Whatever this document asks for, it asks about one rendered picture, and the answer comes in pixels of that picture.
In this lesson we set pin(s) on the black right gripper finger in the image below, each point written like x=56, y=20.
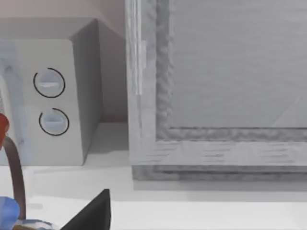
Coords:
x=97, y=214

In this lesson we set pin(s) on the red object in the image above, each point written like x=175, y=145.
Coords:
x=3, y=129

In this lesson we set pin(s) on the round microwave knob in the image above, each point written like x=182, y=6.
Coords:
x=49, y=82
x=54, y=122

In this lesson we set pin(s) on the grey cabinet door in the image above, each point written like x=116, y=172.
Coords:
x=235, y=81

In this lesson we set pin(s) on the pale microwave oven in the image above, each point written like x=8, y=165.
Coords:
x=51, y=95

